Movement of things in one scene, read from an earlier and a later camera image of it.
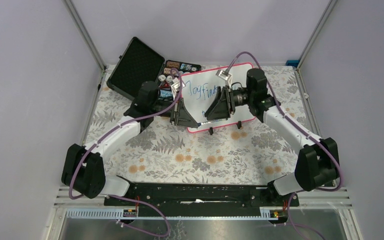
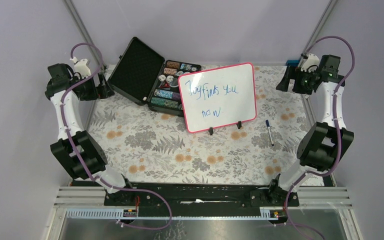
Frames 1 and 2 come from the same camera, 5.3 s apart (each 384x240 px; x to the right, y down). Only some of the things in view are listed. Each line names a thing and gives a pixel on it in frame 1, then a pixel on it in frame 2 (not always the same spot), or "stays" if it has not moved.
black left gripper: x=179 y=116 to x=102 y=91
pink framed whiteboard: x=199 y=87 stays
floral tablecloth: x=256 y=151 stays
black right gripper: x=223 y=106 to x=293 y=73
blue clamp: x=294 y=63 stays
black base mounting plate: x=204 y=199 stays
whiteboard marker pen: x=199 y=124 to x=268 y=125
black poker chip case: x=138 y=64 stays
